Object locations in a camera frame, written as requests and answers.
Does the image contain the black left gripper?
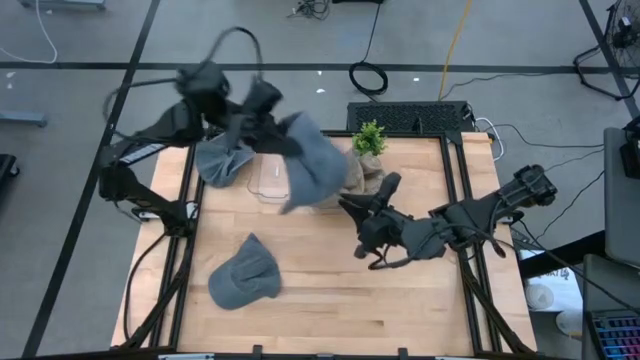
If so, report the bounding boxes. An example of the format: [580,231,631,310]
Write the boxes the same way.
[225,79,305,156]

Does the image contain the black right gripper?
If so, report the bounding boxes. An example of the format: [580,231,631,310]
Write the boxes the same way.
[338,172,419,259]

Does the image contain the grey baseball cap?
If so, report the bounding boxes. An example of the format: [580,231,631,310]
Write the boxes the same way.
[278,110,350,216]
[207,232,283,311]
[193,133,257,190]

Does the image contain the clear plastic bin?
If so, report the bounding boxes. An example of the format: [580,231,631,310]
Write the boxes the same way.
[247,144,291,201]

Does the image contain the small green artificial plant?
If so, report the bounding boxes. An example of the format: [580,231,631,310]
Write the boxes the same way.
[351,118,389,157]

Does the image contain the black perforated metal case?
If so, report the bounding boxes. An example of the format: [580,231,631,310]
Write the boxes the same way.
[346,101,475,134]

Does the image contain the white paper roll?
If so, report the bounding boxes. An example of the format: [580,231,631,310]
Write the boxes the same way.
[524,282,556,311]
[555,309,584,337]

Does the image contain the grey metal floor base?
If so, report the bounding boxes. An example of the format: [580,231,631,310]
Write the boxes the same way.
[19,0,107,11]
[0,109,49,127]

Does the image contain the grey desk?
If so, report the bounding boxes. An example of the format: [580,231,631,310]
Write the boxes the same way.
[602,127,640,269]

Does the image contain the laptop with backlit keyboard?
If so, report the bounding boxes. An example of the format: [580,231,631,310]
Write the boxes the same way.
[581,253,640,360]

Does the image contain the black floor fan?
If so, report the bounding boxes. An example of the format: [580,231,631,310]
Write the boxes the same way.
[573,0,640,101]

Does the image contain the black coiled cable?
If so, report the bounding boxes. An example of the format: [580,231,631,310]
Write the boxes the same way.
[348,2,389,97]

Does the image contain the tangled black cables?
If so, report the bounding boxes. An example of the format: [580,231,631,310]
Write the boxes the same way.
[287,0,331,21]

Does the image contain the black aluminium table frame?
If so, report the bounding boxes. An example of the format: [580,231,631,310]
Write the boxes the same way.
[119,129,539,360]

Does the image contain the yellow cable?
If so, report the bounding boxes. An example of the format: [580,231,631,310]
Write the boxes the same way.
[437,0,474,102]

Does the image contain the white cable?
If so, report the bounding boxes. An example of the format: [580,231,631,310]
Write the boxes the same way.
[0,0,59,65]

